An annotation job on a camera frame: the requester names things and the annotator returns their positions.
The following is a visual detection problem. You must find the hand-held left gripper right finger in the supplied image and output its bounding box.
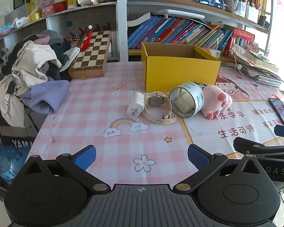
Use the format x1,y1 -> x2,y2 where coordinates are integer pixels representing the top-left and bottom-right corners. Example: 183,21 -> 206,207
173,144 -> 274,193

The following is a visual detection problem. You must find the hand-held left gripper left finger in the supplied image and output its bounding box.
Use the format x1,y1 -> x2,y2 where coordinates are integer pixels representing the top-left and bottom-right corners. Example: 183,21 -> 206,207
13,145 -> 111,193

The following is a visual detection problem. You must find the clear tape roll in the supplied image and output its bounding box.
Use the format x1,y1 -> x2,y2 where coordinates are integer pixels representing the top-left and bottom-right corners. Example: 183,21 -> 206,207
169,82 -> 205,118

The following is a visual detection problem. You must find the pink plush toy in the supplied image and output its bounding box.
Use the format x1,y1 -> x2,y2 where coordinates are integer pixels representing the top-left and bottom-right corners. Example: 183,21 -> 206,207
202,85 -> 233,120

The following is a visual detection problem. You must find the cream wrist watch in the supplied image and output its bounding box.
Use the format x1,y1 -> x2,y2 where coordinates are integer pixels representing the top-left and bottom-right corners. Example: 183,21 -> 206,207
143,91 -> 177,124

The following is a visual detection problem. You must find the white charger adapter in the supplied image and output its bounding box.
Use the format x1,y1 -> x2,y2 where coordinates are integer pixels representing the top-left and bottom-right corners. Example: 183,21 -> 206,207
127,92 -> 145,118

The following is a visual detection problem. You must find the yellow cardboard box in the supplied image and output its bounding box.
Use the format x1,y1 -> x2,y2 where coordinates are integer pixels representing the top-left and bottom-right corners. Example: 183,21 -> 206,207
141,42 -> 221,93

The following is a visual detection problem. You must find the black smartphone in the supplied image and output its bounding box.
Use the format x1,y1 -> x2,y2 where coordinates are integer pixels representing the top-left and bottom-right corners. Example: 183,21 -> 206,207
268,97 -> 284,126

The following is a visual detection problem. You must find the pink printed tablecloth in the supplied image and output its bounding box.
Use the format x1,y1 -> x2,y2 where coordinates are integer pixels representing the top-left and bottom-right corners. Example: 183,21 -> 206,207
30,61 -> 284,194

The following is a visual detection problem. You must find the stack of books and papers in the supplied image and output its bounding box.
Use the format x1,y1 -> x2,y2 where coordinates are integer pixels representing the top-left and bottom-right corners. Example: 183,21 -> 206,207
235,50 -> 283,88

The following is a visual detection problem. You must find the blue water jug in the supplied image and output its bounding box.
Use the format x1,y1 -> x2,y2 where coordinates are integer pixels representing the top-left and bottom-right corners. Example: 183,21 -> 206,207
0,142 -> 15,180
9,146 -> 31,171

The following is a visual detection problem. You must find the purple cloth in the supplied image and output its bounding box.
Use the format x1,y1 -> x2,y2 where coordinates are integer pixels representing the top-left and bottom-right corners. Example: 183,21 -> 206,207
20,80 -> 70,115

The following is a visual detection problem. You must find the black printed case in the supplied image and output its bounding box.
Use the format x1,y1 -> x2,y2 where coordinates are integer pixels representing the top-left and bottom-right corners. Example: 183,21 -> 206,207
0,113 -> 38,147

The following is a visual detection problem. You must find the orange white box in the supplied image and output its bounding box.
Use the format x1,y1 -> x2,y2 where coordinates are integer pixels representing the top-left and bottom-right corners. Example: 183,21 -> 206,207
201,47 -> 221,58

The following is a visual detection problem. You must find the wooden chessboard box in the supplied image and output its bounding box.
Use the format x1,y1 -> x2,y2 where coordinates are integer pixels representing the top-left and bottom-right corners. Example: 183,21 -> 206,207
68,30 -> 112,79

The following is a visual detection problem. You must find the red box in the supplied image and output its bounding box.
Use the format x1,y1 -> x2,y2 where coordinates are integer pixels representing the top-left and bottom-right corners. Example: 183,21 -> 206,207
232,27 -> 255,52

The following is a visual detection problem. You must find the pile of clothes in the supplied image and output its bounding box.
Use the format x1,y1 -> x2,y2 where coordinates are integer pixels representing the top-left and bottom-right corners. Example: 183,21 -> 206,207
0,30 -> 81,128

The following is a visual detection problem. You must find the red tassel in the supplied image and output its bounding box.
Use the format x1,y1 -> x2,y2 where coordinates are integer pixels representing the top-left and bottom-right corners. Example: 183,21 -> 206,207
79,25 -> 94,51

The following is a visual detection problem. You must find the white pen holder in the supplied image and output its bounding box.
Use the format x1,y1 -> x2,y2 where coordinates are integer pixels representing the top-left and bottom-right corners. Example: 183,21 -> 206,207
234,0 -> 247,17
246,4 -> 259,23

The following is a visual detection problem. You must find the row of chess pieces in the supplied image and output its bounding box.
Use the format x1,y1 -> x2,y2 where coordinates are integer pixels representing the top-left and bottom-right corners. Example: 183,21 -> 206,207
68,22 -> 112,40

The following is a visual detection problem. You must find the row of colourful books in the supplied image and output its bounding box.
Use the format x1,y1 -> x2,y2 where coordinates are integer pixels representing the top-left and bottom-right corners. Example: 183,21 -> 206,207
127,15 -> 233,52

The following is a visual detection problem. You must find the white shelf unit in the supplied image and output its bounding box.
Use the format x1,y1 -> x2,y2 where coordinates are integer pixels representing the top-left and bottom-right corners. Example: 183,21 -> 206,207
0,0 -> 275,63

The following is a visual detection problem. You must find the open grey book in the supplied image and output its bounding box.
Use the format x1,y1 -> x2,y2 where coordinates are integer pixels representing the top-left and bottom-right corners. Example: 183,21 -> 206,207
126,12 -> 151,27

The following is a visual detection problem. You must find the pink printed box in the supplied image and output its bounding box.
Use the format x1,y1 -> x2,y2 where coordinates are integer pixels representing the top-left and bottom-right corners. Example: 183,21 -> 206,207
41,3 -> 55,17

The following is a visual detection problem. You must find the red jar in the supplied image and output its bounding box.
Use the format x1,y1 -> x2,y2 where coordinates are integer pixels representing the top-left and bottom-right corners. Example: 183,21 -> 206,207
54,0 -> 67,12

